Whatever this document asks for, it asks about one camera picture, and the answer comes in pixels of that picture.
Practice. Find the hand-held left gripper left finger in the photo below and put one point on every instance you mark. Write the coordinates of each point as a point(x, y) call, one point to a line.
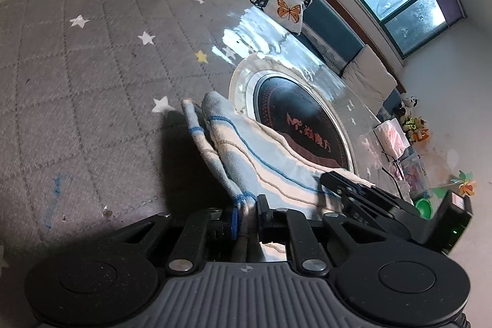
point(233, 222)

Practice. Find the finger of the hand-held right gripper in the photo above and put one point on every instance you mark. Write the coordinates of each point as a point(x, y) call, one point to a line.
point(369, 214)
point(361, 187)

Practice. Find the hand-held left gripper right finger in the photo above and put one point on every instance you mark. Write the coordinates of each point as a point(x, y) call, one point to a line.
point(265, 216)

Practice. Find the blue striped towel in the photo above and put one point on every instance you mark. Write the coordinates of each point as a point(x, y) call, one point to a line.
point(250, 143)

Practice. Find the green bowl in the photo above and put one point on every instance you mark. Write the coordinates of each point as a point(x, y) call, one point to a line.
point(424, 207)

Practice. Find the colourful pinwheel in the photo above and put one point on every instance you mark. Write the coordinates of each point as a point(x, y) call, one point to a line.
point(465, 186)

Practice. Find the clear plastic box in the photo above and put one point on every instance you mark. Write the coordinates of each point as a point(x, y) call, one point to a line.
point(415, 172)

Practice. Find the pink tissue packet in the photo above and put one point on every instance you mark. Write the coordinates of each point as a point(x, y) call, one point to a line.
point(392, 137)

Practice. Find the orange plush toy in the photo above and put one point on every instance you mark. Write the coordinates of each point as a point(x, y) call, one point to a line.
point(419, 130)

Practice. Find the panda plush toy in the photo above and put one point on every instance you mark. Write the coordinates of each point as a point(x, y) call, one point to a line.
point(409, 104)

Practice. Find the round black induction hob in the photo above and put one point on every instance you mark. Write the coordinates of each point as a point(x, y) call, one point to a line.
point(299, 109)

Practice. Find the beige cushion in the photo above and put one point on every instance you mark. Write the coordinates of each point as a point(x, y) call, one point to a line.
point(371, 72)

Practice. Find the blue sofa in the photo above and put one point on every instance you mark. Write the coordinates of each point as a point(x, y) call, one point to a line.
point(334, 32)

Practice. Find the grey star tablecloth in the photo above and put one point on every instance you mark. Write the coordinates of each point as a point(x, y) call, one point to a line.
point(96, 82)

